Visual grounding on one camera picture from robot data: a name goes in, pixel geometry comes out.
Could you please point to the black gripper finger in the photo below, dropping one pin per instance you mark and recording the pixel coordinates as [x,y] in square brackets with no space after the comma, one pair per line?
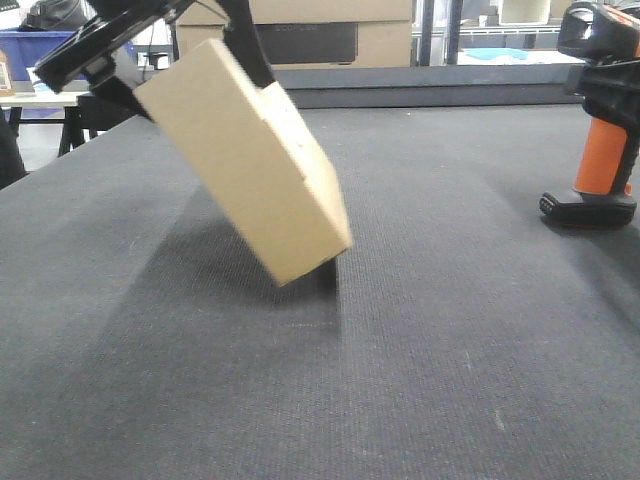
[609,92]

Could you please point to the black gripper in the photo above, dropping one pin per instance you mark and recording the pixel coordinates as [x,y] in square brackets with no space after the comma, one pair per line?
[89,51]

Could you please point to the orange black barcode scanner gun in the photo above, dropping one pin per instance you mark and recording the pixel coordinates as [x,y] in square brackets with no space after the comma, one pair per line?
[600,33]

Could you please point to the small cardboard package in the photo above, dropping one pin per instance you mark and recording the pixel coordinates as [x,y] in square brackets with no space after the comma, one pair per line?
[256,156]

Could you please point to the large cardboard box black print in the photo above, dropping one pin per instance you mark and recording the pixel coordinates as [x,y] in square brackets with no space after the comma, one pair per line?
[334,34]

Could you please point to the black bag in bin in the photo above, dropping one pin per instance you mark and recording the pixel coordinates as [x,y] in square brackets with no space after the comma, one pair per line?
[54,15]

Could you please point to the blue plastic bin background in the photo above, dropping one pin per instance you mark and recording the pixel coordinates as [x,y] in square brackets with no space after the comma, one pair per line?
[24,48]

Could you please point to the light blue tray background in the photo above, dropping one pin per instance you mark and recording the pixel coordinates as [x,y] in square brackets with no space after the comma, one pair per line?
[492,56]

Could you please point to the grey conveyor end rail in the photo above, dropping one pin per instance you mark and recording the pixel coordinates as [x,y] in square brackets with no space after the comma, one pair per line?
[431,86]

